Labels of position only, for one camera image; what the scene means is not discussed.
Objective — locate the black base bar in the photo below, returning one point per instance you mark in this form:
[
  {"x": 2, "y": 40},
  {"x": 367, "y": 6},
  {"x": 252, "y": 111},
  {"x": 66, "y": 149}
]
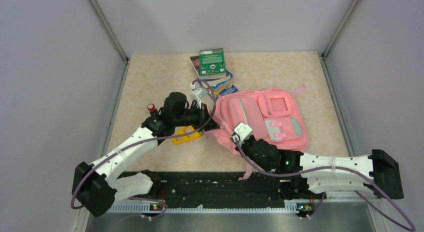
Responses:
[{"x": 224, "y": 190}]

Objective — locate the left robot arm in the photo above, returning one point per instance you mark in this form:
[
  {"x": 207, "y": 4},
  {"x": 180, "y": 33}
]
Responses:
[{"x": 99, "y": 184}]

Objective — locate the pink backpack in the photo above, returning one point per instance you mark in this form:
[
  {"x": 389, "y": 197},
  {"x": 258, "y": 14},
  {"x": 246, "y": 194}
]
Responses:
[{"x": 276, "y": 122}]

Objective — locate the metal frame rail left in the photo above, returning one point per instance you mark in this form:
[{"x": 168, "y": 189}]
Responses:
[{"x": 125, "y": 59}]

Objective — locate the blue treehouse book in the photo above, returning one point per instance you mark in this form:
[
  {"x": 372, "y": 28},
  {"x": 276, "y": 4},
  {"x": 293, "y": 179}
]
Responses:
[{"x": 223, "y": 86}]

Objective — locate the metal frame rail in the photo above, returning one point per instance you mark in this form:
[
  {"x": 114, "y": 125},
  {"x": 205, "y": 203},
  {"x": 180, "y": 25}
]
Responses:
[
  {"x": 324, "y": 57},
  {"x": 125, "y": 59}
]

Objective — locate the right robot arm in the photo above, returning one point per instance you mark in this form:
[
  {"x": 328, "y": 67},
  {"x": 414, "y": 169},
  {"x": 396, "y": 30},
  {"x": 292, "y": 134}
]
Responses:
[{"x": 377, "y": 173}]

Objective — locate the green cover book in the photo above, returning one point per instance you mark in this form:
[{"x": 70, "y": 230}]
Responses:
[{"x": 212, "y": 63}]

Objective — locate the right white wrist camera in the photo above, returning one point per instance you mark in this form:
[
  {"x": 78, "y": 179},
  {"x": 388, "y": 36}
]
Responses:
[{"x": 241, "y": 132}]

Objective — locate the metal frame rail right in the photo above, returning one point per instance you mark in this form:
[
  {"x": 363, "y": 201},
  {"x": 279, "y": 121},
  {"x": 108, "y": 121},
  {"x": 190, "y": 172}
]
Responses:
[{"x": 324, "y": 57}]

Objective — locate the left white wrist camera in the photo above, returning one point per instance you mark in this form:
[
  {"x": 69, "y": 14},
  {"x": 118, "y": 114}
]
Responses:
[{"x": 198, "y": 93}]

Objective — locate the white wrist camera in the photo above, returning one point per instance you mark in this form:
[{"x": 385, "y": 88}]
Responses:
[
  {"x": 241, "y": 132},
  {"x": 198, "y": 93}
]

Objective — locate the yellow triangle ruler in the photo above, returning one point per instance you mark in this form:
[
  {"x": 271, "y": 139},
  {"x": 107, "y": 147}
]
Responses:
[{"x": 183, "y": 137}]

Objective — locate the red black stamp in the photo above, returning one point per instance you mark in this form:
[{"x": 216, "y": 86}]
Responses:
[{"x": 152, "y": 109}]

